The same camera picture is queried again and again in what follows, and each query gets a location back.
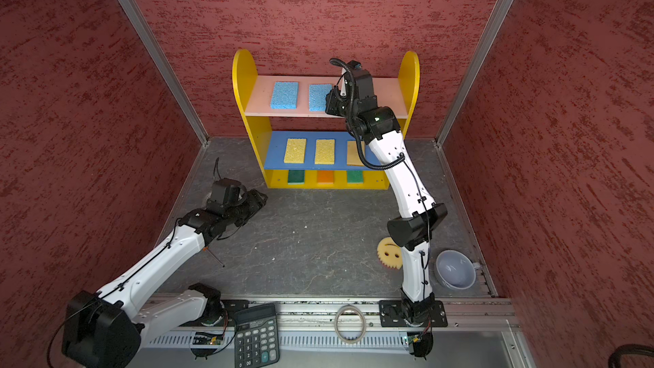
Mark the red handled screwdriver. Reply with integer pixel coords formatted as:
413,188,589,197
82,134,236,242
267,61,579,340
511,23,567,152
203,247,226,267

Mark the small circuit board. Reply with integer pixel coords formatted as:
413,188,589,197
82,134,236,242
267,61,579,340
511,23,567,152
406,332,434,348
192,332,225,347

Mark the tan yellow sponge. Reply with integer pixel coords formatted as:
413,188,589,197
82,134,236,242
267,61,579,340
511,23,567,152
346,141,364,167

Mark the orange sponge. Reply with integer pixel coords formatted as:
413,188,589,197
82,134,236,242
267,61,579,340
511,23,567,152
317,170,335,185

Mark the bright green sponge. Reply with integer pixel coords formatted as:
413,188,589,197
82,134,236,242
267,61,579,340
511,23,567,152
347,170,364,185

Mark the right small circuit board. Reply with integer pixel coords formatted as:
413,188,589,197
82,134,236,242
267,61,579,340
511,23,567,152
406,332,434,348

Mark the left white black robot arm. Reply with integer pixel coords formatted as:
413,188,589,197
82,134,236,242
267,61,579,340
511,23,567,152
61,184,267,367

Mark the clear tape ring front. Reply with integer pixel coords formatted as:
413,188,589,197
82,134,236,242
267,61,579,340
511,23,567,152
333,304,368,345

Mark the blue sponge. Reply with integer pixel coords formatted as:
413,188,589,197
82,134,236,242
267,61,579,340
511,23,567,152
270,81,299,110
308,83,333,112

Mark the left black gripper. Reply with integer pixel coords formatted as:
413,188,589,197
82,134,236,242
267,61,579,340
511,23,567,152
225,188,268,226

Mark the dark green scouring sponge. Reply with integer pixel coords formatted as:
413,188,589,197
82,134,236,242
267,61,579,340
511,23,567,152
287,170,305,185

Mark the black cable loop corner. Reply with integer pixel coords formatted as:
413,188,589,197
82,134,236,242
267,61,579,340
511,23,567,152
607,344,654,368

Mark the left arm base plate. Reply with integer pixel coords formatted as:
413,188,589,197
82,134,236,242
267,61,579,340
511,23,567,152
182,299,250,328

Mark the yellow pink blue shelf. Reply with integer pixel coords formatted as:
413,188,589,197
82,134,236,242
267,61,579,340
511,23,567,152
233,49,427,202

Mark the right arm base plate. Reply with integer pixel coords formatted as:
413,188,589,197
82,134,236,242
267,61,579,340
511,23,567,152
379,299,449,328

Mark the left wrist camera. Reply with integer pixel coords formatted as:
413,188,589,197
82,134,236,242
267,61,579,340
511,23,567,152
206,178,247,215

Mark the left small circuit board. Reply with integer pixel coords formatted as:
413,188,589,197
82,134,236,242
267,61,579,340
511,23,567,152
192,332,225,347

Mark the black desk calculator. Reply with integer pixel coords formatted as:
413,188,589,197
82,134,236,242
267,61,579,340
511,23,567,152
234,303,280,368

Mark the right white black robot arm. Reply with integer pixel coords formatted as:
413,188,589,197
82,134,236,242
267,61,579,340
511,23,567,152
325,58,447,326

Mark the yellow smiley face sponge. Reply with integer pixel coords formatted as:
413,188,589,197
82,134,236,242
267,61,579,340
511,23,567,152
376,237,403,270

